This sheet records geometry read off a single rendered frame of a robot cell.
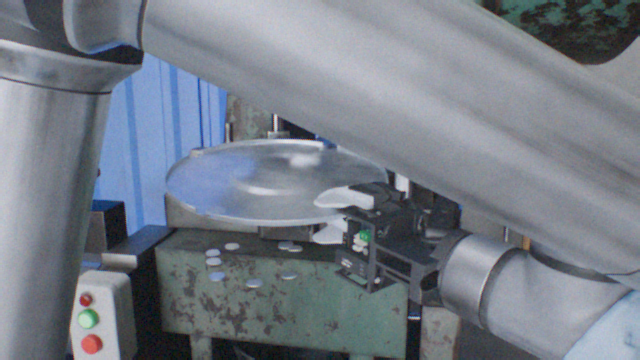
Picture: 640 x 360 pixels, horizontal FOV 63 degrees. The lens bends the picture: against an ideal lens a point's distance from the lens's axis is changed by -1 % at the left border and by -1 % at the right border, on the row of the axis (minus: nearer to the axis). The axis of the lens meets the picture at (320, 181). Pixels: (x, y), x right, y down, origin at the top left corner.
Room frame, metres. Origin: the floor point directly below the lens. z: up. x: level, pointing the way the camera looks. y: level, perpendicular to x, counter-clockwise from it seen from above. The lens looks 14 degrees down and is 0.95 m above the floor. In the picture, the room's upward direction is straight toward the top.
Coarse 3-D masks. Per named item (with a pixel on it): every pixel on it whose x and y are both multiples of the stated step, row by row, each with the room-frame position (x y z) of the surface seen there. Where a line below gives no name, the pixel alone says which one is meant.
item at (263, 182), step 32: (192, 160) 0.73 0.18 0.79; (224, 160) 0.73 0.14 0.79; (256, 160) 0.72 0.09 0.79; (288, 160) 0.72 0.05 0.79; (320, 160) 0.74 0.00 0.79; (352, 160) 0.74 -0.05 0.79; (192, 192) 0.61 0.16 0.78; (224, 192) 0.62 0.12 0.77; (256, 192) 0.62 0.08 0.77; (288, 192) 0.62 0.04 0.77; (320, 192) 0.62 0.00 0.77; (256, 224) 0.53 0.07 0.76; (288, 224) 0.53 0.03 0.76
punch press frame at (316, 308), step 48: (192, 240) 0.79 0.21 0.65; (240, 240) 0.79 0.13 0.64; (192, 288) 0.75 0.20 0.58; (240, 288) 0.73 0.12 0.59; (288, 288) 0.72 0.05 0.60; (336, 288) 0.70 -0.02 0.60; (384, 288) 0.69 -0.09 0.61; (192, 336) 0.75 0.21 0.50; (240, 336) 0.73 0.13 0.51; (288, 336) 0.72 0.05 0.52; (336, 336) 0.70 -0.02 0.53; (384, 336) 0.69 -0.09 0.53
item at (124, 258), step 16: (240, 112) 1.24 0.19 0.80; (240, 128) 1.23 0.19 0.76; (128, 240) 0.80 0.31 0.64; (144, 240) 0.80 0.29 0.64; (160, 240) 0.81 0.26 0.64; (112, 256) 0.74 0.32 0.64; (128, 256) 0.74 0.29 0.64; (144, 256) 0.76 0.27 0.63; (128, 272) 0.72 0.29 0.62; (144, 272) 0.76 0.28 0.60; (144, 288) 0.76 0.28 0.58; (144, 304) 0.75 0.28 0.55; (144, 320) 0.75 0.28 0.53; (160, 320) 0.82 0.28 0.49; (144, 336) 0.75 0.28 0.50; (160, 336) 0.81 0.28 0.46; (176, 336) 0.87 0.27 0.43; (144, 352) 0.74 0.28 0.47; (160, 352) 0.81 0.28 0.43; (176, 352) 0.86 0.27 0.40
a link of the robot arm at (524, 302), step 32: (512, 256) 0.39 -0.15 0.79; (512, 288) 0.36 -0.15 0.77; (544, 288) 0.34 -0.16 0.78; (576, 288) 0.33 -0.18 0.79; (608, 288) 0.32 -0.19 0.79; (480, 320) 0.38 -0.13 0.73; (512, 320) 0.35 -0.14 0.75; (544, 320) 0.34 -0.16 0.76; (576, 320) 0.32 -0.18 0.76; (608, 320) 0.31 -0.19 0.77; (544, 352) 0.34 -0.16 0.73; (576, 352) 0.32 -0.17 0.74; (608, 352) 0.30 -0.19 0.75
